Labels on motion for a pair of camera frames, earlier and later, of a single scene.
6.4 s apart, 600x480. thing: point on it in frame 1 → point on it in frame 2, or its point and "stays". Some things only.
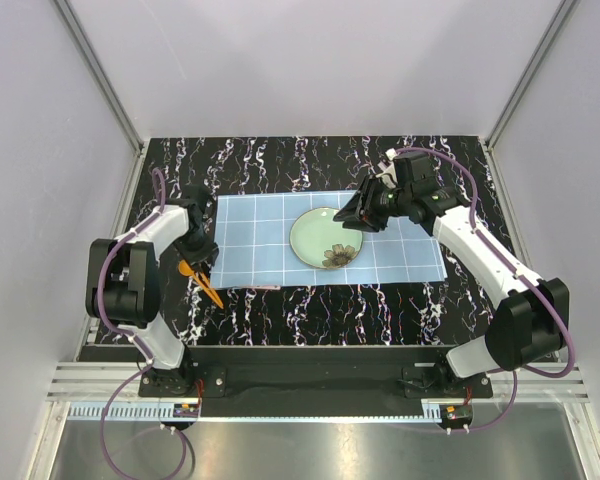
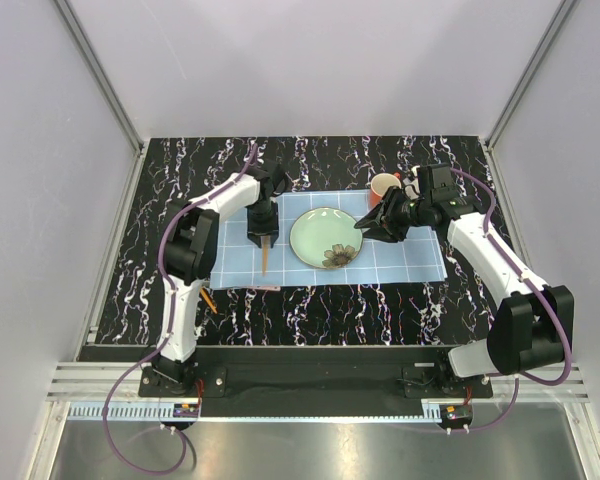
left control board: [186, 410] stays
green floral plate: [320, 241] stays
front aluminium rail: [521, 381] stays
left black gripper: [209, 251] → [255, 231]
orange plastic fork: [205, 283] → [265, 239]
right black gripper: [363, 203] → [382, 219]
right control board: [457, 413] stays
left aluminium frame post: [105, 81] stays
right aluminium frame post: [553, 29] stays
